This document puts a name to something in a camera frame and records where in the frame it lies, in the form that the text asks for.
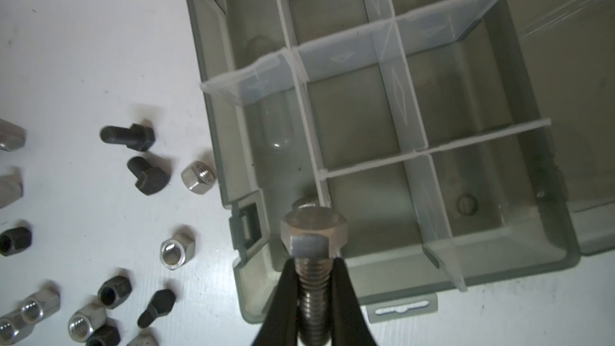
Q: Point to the black nut bottom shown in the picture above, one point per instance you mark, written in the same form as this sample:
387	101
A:
107	335

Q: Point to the grey compartment organizer box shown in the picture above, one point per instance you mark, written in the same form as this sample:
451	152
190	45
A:
465	141

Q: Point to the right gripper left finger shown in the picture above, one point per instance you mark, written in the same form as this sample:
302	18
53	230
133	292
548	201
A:
280	325

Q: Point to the silver nut upper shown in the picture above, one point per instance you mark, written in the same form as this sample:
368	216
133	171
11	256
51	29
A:
198	178

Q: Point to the black bolt top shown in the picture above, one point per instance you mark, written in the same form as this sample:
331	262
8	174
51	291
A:
137	137

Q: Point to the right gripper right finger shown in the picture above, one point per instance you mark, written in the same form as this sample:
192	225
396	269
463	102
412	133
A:
348	324

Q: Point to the silver bolt lone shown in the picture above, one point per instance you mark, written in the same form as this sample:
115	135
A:
313	237

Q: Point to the black bolt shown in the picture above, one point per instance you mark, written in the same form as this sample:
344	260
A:
137	137
149	179
160	305

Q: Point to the black nut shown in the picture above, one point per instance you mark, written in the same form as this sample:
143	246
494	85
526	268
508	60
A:
16	240
107	335
114	292

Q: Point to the black nut left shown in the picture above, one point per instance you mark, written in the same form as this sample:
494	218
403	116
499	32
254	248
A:
16	240

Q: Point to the silver nut bottom left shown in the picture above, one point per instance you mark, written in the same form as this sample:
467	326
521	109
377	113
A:
14	328

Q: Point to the silver nut right middle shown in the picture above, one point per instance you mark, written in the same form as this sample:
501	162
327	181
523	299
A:
177	251

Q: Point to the black nut center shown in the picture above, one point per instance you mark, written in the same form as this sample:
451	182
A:
114	292

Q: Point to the silver nut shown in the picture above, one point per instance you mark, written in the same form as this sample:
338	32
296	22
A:
14	328
177	251
86	321
40	305
198	178

